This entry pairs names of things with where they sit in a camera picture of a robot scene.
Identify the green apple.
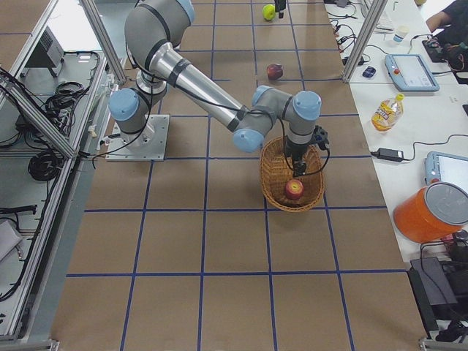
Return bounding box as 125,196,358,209
262,4,276,21

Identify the white paper cup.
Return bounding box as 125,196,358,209
393,25,410,45

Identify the orange bucket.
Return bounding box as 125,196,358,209
393,182,467,244

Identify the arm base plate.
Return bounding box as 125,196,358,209
105,114,170,162

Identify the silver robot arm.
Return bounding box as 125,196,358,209
108,1,329,176

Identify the wicker basket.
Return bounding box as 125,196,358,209
260,137,325,212

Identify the far teach pendant tablet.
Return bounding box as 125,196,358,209
384,54,439,92

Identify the red yellow apple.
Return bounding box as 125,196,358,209
284,178,304,200

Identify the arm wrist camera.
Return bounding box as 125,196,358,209
313,125,329,151

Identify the dark red apple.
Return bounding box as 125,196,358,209
266,64,284,81

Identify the black power brick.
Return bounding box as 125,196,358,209
371,148,404,162

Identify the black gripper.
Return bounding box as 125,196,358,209
284,140,309,177

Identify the dark blue pouch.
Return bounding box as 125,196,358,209
362,66,376,78

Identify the seated person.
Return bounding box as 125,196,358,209
426,0,467,72

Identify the teach pendant tablet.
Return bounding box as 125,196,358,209
384,54,439,92
424,151,468,192

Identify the near teach pendant tablet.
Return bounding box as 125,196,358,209
424,151,468,192

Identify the orange juice bottle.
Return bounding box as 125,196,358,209
371,93,405,132

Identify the aluminium frame post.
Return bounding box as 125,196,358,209
341,0,387,83

